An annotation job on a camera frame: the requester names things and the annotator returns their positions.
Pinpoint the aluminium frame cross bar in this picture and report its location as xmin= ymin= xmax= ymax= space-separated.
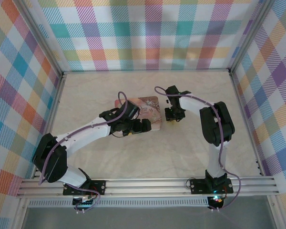
xmin=61 ymin=68 xmax=232 ymax=74

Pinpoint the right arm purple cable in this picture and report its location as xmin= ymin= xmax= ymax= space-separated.
xmin=154 ymin=86 xmax=241 ymax=212

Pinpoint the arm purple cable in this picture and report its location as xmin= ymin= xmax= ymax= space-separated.
xmin=154 ymin=86 xmax=241 ymax=212
xmin=38 ymin=91 xmax=134 ymax=214

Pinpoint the aluminium mounting rail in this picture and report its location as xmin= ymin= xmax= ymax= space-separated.
xmin=16 ymin=176 xmax=280 ymax=198

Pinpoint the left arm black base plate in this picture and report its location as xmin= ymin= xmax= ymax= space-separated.
xmin=62 ymin=180 xmax=107 ymax=196

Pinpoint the aluminium frame side rail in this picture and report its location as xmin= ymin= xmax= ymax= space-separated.
xmin=31 ymin=73 xmax=67 ymax=179
xmin=228 ymin=71 xmax=265 ymax=177

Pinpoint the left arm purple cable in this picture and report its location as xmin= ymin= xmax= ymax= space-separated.
xmin=38 ymin=91 xmax=134 ymax=214

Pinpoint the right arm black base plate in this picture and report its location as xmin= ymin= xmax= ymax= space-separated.
xmin=189 ymin=178 xmax=234 ymax=195

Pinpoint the slotted grey cable duct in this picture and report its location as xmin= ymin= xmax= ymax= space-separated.
xmin=28 ymin=199 xmax=210 ymax=208

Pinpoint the aluminium frame post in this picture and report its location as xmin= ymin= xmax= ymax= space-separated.
xmin=18 ymin=0 xmax=65 ymax=74
xmin=228 ymin=0 xmax=276 ymax=73

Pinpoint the aluminium frame leg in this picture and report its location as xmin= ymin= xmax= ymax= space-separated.
xmin=11 ymin=197 xmax=31 ymax=229
xmin=266 ymin=196 xmax=286 ymax=229

